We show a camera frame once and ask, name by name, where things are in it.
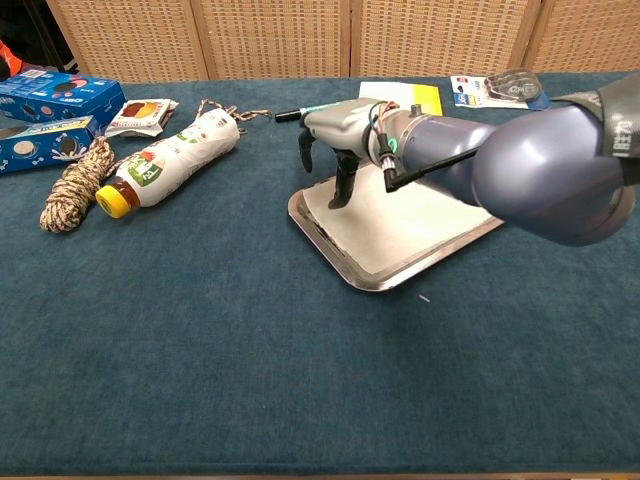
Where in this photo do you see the slim blue Oreo box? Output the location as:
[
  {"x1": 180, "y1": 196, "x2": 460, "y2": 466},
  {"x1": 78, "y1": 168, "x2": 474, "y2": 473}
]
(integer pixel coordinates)
[{"x1": 0, "y1": 115, "x2": 102, "y2": 176}]

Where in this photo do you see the braided multicolour rope bundle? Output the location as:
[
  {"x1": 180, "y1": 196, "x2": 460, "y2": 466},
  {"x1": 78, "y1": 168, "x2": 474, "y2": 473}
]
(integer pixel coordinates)
[{"x1": 39, "y1": 98, "x2": 274, "y2": 235}]

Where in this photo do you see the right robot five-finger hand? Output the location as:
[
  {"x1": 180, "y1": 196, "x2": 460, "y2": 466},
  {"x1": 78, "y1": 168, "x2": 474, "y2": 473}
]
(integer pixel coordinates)
[{"x1": 297, "y1": 98, "x2": 377, "y2": 210}]

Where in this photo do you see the orange black object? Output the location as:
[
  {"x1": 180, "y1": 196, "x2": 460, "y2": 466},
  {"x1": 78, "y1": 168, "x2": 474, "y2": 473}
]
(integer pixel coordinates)
[{"x1": 0, "y1": 39, "x2": 27, "y2": 80}]

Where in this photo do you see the white yellow notepad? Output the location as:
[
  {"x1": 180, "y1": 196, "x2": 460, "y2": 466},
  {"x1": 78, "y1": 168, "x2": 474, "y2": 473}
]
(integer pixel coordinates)
[{"x1": 357, "y1": 80, "x2": 445, "y2": 118}]

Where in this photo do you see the green black marker pen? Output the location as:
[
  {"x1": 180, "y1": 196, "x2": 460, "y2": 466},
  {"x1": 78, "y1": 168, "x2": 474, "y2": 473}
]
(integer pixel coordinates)
[{"x1": 274, "y1": 101, "x2": 342, "y2": 124}]

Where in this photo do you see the white bottle with yellow cap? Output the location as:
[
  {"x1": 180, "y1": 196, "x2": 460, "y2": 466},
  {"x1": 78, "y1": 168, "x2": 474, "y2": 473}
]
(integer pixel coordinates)
[{"x1": 94, "y1": 109, "x2": 242, "y2": 220}]

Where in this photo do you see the white red snack packet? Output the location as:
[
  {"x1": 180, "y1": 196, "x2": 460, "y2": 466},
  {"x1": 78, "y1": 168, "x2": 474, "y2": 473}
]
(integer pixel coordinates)
[{"x1": 104, "y1": 97, "x2": 180, "y2": 139}]

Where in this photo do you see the blue table cloth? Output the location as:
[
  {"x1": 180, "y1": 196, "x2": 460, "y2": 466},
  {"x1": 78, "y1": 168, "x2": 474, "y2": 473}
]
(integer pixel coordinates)
[{"x1": 0, "y1": 71, "x2": 640, "y2": 477}]

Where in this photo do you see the large blue Oreo box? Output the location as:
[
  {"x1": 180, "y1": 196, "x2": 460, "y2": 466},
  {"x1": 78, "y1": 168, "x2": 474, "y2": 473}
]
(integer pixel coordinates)
[{"x1": 0, "y1": 69, "x2": 128, "y2": 126}]

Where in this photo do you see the blue blister pack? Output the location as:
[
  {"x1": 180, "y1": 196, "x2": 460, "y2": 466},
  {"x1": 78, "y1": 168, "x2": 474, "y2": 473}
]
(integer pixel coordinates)
[{"x1": 449, "y1": 67, "x2": 552, "y2": 111}]

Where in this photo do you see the silver metal tray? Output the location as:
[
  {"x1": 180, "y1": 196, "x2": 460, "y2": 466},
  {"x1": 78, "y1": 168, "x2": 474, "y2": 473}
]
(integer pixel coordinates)
[{"x1": 287, "y1": 175, "x2": 506, "y2": 294}]

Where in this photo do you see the black arm cable with connectors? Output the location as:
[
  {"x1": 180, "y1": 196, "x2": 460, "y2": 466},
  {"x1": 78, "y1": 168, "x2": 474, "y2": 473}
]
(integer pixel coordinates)
[{"x1": 363, "y1": 99, "x2": 482, "y2": 194}]

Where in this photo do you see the woven wooden folding screen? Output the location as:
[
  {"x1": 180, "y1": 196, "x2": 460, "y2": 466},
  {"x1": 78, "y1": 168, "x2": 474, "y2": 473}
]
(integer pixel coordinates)
[{"x1": 45, "y1": 0, "x2": 640, "y2": 84}]

